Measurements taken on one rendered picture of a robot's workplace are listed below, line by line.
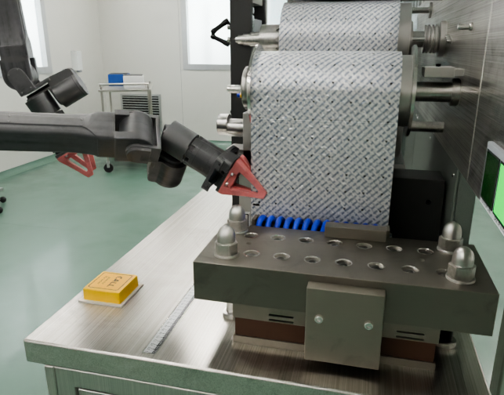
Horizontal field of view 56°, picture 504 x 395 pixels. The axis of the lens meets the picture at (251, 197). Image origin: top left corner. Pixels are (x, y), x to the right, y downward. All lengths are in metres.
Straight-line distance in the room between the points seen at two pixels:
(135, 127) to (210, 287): 0.30
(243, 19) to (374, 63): 0.44
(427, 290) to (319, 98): 0.34
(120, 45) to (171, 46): 0.76
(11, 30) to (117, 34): 6.11
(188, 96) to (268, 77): 6.04
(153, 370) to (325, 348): 0.24
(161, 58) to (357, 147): 6.24
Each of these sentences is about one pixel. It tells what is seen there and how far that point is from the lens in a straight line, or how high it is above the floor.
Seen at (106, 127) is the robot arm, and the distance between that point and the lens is 0.82.
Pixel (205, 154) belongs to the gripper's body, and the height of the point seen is 1.15.
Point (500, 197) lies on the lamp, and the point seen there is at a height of 1.18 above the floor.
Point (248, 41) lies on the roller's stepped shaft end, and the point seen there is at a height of 1.33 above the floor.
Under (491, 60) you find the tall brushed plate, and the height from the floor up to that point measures 1.30.
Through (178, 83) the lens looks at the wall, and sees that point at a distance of 6.87.
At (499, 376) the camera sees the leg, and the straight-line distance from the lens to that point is 1.16.
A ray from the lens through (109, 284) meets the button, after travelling 0.88.
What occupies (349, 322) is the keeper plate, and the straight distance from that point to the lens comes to 0.66.
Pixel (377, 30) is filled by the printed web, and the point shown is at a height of 1.35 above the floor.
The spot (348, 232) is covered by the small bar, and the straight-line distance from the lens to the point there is 0.77.
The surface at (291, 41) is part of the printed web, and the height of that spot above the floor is 1.33.
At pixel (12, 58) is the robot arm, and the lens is 1.13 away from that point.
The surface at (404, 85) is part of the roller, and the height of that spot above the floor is 1.26.
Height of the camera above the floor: 1.32
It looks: 18 degrees down
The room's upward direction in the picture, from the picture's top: straight up
